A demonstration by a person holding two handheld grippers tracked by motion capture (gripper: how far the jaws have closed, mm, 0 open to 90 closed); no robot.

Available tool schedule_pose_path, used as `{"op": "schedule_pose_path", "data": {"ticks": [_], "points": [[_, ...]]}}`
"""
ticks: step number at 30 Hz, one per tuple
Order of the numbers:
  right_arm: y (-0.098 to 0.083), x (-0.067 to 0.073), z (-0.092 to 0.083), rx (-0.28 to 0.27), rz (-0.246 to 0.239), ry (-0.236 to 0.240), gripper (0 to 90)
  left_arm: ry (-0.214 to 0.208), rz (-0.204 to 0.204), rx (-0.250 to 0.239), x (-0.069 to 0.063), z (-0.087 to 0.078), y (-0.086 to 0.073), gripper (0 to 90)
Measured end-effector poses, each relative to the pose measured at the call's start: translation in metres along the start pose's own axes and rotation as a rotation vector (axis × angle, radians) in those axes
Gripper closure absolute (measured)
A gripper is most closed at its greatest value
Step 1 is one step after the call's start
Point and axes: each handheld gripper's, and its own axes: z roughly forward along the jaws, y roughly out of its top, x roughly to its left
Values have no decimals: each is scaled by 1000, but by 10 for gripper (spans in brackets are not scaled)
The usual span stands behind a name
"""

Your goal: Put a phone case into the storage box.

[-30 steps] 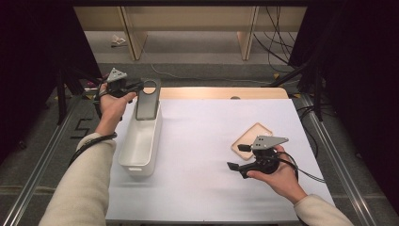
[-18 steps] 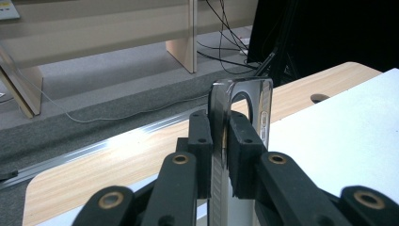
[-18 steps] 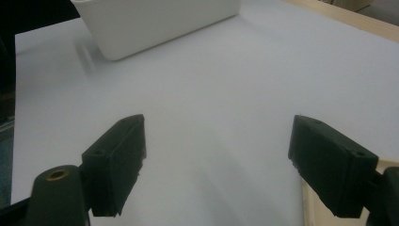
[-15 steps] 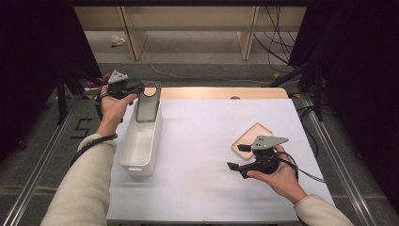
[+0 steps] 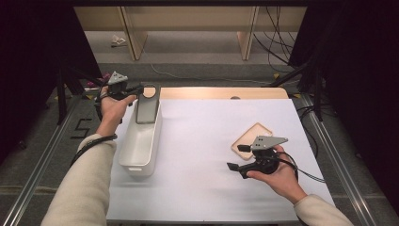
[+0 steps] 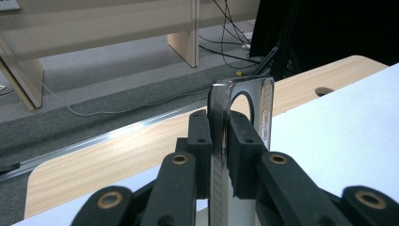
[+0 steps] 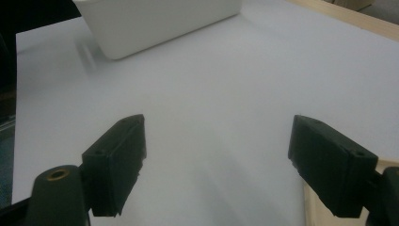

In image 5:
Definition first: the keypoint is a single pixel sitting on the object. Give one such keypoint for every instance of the person's right hand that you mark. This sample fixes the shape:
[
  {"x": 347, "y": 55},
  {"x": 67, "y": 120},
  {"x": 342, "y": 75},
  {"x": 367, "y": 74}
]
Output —
[{"x": 282, "y": 182}]

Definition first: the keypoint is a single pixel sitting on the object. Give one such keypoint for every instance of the small wooden tray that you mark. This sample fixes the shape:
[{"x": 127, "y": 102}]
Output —
[{"x": 251, "y": 135}]

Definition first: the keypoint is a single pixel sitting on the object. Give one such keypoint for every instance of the long light wooden desk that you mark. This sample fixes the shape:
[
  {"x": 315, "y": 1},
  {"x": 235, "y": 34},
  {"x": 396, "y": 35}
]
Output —
[{"x": 188, "y": 19}]

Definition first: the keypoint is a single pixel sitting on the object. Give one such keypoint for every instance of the crumpled paper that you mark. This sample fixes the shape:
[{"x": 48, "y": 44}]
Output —
[{"x": 118, "y": 40}]

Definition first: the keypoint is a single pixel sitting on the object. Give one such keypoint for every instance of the black curtain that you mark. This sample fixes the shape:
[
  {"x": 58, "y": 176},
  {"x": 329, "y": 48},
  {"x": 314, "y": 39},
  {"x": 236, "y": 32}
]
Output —
[
  {"x": 360, "y": 78},
  {"x": 28, "y": 62}
]

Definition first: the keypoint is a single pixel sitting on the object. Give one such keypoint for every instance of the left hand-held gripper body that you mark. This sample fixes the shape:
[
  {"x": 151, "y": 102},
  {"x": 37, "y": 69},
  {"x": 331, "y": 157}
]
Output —
[{"x": 117, "y": 86}]

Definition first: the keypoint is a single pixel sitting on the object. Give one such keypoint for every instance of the pink object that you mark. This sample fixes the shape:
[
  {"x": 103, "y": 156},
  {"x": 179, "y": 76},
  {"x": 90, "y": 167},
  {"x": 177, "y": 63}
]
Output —
[{"x": 105, "y": 77}]

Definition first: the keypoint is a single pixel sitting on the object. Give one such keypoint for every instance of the metal floor rail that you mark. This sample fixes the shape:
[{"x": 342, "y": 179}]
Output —
[
  {"x": 342, "y": 175},
  {"x": 37, "y": 175}
]

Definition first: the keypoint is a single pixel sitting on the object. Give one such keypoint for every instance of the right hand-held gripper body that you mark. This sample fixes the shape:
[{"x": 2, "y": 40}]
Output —
[{"x": 265, "y": 157}]

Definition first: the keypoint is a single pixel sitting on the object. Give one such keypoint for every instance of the person's left hand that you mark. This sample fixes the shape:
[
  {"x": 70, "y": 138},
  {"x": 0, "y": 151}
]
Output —
[{"x": 111, "y": 113}]

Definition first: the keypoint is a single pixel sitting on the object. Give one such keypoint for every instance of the black stand legs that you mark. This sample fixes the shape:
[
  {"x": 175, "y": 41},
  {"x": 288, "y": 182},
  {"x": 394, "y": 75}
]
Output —
[
  {"x": 317, "y": 94},
  {"x": 61, "y": 94}
]

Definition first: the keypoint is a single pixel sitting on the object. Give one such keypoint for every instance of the white plastic storage bin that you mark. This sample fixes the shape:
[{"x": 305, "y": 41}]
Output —
[{"x": 138, "y": 147}]

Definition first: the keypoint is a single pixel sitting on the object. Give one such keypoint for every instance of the grey transparent phone case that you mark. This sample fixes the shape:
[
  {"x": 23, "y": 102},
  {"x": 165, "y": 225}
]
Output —
[{"x": 147, "y": 109}]

